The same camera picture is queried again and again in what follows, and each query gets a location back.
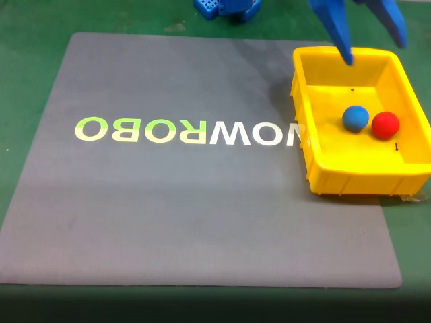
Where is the clear plastic bag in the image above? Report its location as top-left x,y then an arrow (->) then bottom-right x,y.
399,188 -> 431,203

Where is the blue ball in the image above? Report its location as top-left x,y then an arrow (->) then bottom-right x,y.
341,105 -> 370,133

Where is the grey mat with lettering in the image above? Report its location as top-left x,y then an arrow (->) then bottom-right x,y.
0,32 -> 403,289

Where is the red ball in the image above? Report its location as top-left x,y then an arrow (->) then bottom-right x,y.
371,111 -> 401,140

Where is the yellow plastic bin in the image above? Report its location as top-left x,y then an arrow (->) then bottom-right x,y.
290,46 -> 431,197

